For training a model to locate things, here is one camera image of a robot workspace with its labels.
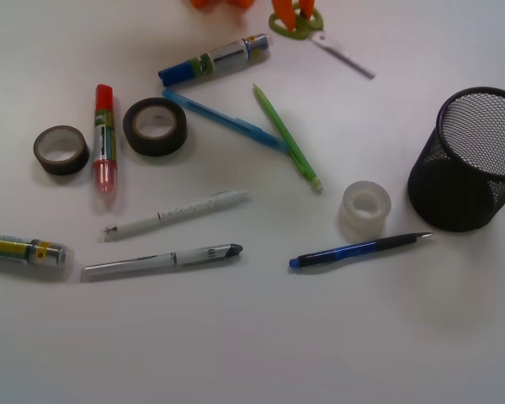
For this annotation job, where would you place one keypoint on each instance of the light blue pen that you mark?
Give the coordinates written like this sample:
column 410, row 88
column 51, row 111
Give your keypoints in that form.
column 239, row 126

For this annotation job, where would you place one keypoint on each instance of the large black tape roll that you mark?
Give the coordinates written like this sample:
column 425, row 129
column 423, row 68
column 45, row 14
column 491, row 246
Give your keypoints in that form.
column 156, row 146

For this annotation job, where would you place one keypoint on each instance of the blue cap marker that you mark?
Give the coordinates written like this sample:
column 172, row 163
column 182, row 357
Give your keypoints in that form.
column 227, row 58

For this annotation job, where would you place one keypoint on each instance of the orange robot base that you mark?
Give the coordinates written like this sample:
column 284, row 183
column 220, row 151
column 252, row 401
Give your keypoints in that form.
column 208, row 4

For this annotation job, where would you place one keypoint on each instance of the clear adhesive tape roll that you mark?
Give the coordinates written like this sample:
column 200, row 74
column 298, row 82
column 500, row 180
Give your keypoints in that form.
column 363, row 211

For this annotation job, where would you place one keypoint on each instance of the orange moving gripper finger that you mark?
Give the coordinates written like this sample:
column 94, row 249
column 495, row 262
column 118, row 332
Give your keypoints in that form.
column 306, row 8

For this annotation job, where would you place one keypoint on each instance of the orange fixed gripper finger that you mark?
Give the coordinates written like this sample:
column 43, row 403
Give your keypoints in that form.
column 283, row 9

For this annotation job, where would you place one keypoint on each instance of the blue black ballpoint pen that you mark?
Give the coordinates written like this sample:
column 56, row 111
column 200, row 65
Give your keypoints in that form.
column 356, row 250

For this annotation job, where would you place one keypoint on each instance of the green mechanical pencil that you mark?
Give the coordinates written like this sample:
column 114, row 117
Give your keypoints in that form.
column 297, row 156

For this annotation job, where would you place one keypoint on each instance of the small black tape roll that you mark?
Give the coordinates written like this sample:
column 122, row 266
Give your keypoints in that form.
column 55, row 140

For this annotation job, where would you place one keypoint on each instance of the white dotted pen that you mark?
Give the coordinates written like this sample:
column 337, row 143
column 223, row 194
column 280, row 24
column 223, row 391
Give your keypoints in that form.
column 196, row 208

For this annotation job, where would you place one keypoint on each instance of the silver white rollerball pen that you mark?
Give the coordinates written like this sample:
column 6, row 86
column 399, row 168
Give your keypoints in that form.
column 190, row 257

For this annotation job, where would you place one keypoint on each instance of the black mesh pen holder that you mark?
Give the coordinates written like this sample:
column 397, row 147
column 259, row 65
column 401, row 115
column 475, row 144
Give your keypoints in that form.
column 457, row 183

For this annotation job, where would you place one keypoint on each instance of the red cap marker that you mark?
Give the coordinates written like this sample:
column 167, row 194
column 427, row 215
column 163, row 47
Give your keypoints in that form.
column 104, row 146

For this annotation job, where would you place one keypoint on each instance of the green handled scissors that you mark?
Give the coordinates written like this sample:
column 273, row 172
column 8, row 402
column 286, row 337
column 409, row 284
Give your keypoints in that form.
column 313, row 30

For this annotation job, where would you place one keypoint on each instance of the black yellow marker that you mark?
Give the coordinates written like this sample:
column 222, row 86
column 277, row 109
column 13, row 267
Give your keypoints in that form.
column 35, row 259

